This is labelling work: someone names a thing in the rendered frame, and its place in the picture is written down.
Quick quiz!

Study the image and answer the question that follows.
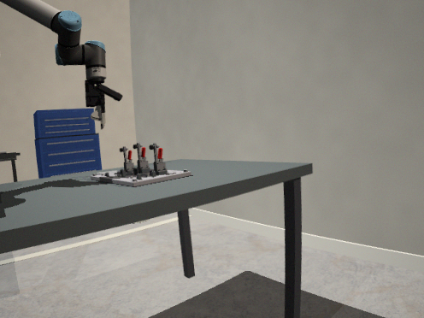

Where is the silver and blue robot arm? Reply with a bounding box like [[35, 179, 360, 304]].
[[0, 0, 122, 101]]

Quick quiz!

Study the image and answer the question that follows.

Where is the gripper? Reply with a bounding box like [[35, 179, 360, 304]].
[[85, 78, 106, 129]]

